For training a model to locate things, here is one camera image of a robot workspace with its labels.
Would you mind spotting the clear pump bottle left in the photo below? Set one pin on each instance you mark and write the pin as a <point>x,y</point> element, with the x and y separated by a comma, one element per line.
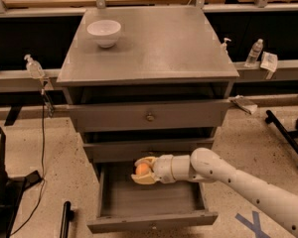
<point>34,68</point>

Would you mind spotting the grey open bottom drawer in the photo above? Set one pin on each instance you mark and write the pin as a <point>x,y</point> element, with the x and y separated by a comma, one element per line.
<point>124,205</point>

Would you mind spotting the orange fruit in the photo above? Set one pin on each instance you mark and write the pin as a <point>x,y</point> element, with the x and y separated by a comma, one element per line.
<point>142,169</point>

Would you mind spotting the clear water bottle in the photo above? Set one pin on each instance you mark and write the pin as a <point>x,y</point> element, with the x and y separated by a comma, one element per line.
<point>254,53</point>

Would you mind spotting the grey folded cloth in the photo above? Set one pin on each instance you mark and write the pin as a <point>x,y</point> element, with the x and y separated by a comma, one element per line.
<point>244,104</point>

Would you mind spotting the small pump bottle right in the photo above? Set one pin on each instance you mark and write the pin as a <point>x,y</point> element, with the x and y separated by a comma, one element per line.
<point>224,44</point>

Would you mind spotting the grey top drawer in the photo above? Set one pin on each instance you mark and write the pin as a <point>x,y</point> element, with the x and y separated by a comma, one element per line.
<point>148,115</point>

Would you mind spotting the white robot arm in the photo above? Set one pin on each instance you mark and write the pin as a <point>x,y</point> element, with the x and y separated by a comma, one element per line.
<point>204,165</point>

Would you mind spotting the grey middle drawer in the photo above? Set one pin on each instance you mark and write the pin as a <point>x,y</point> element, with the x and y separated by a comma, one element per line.
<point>131,150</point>

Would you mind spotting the grey drawer cabinet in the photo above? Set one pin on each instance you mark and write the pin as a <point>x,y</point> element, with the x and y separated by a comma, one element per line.
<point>163,54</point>

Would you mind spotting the black tube on floor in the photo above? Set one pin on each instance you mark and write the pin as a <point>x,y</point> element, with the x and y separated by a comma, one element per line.
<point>67,217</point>

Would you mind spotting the black wheeled stand leg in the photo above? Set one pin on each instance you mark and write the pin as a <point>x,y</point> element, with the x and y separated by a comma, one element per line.
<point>289,136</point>

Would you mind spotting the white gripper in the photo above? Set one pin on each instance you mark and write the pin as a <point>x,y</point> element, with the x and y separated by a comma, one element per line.
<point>163,168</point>

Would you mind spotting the white ceramic bowl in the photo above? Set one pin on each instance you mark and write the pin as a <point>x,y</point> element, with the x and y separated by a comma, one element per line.
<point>106,32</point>

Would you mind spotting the black stand base left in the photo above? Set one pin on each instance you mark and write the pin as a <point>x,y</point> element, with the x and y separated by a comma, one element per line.
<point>11,191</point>

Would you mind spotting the crumpled paper packet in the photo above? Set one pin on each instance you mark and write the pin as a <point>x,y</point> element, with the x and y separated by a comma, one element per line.
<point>269,62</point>

